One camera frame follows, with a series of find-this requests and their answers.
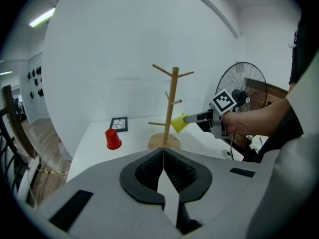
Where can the dark wooden post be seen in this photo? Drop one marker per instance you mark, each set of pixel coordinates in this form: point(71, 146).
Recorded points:
point(17, 123)

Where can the white table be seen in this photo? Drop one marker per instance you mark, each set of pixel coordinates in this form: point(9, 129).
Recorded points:
point(84, 155)

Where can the person's right forearm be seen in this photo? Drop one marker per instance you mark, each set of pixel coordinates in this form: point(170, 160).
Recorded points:
point(264, 118)

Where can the yellow plastic cup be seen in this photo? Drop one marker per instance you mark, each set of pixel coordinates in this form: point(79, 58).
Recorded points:
point(178, 124)

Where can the wooden cup tree stand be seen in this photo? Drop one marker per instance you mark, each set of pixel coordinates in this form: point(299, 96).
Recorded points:
point(173, 96)

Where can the black items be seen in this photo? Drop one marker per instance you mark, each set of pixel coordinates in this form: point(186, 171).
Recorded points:
point(37, 81)

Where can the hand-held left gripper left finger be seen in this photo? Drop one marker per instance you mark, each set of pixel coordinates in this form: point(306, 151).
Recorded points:
point(104, 203)

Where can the person's right hand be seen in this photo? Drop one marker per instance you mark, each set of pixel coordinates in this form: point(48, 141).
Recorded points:
point(233, 123)

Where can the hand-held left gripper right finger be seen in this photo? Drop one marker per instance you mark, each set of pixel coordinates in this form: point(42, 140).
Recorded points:
point(219, 195)

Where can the white railing post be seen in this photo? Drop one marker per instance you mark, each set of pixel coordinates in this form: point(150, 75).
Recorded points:
point(31, 168)

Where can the black metal railing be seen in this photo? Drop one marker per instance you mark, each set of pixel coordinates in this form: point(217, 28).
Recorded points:
point(5, 143)

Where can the black framed crackle-pattern tile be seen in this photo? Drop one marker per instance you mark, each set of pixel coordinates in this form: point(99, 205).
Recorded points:
point(111, 124)

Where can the clear plastic water jug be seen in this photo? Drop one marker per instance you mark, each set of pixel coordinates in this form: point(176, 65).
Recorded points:
point(65, 151)

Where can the yellow black striped tape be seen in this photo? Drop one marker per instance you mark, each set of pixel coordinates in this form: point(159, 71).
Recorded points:
point(53, 172)

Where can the fluorescent ceiling tube light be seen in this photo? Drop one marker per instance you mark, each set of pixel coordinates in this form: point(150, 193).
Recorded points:
point(6, 72)
point(42, 17)

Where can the red plastic cup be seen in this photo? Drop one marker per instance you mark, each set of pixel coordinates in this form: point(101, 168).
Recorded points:
point(112, 139)

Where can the white cloth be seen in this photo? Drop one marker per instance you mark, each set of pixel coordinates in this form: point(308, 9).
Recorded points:
point(256, 142)

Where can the black pedestal fan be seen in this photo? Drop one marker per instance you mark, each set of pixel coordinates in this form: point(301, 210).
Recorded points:
point(249, 76)

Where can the person's black shirt torso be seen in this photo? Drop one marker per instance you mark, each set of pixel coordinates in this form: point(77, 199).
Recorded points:
point(301, 58)

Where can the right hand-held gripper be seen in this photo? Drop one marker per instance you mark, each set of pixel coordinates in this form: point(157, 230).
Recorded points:
point(223, 102)

